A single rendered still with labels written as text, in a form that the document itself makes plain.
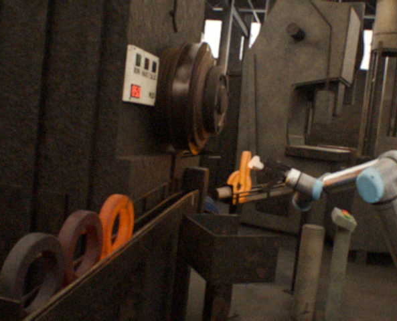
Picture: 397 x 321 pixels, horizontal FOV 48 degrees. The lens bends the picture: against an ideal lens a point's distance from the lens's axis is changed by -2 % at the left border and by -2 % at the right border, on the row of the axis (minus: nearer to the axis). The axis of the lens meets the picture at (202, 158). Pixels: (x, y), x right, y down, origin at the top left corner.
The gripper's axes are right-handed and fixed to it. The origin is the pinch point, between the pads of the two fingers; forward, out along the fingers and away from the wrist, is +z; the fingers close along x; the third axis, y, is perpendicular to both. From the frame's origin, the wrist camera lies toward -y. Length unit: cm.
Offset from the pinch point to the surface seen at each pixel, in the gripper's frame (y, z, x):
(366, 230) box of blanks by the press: -27, -96, -170
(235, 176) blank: -9.7, 4.1, -19.0
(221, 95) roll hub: 24.5, 16.5, 32.3
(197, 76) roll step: 28, 25, 45
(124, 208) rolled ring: -15, 17, 95
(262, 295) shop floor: -77, -35, -62
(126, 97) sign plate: 12, 37, 74
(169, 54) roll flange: 32, 41, 39
